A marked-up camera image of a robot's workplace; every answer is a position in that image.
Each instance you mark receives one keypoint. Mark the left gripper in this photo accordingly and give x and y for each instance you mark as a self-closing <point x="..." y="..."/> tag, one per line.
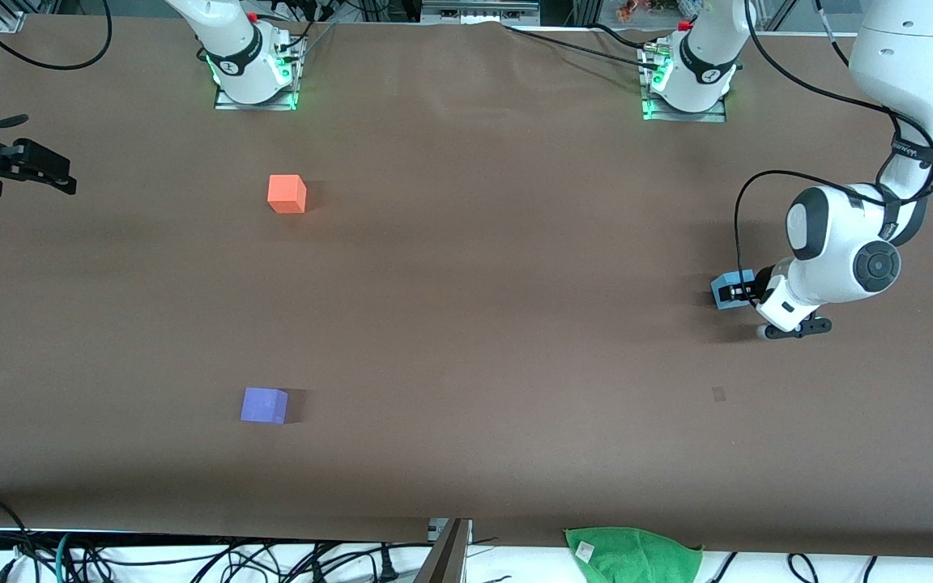
<point x="761" y="282"/>

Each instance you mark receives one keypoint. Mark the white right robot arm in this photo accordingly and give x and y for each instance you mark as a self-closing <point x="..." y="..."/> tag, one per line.
<point x="236" y="48"/>

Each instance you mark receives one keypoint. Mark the green microfibre cloth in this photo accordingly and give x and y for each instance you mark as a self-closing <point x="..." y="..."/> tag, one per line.
<point x="636" y="559"/>

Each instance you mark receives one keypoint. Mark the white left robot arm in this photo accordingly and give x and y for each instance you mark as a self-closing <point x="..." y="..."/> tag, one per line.
<point x="839" y="243"/>

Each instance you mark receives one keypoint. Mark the grey metal post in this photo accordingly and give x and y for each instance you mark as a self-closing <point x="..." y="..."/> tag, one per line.
<point x="446" y="559"/>

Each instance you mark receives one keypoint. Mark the orange foam block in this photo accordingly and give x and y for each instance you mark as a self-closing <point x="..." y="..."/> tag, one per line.
<point x="287" y="194"/>

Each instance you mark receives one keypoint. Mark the purple foam block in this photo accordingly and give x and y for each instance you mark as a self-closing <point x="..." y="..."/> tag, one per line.
<point x="264" y="406"/>

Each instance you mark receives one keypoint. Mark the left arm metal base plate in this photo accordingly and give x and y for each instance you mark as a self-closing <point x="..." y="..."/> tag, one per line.
<point x="681" y="116"/>

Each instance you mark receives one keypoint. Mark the grey metal equipment rail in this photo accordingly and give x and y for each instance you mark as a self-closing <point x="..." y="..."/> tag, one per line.
<point x="479" y="10"/>

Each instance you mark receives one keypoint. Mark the colourful toy pile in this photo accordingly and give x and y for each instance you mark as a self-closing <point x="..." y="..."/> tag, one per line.
<point x="653" y="8"/>

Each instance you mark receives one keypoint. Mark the blue foam block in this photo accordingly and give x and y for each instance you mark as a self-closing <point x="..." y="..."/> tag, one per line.
<point x="722" y="304"/>

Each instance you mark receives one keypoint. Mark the aluminium frame profile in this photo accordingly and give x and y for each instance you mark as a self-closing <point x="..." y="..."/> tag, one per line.
<point x="5" y="16"/>

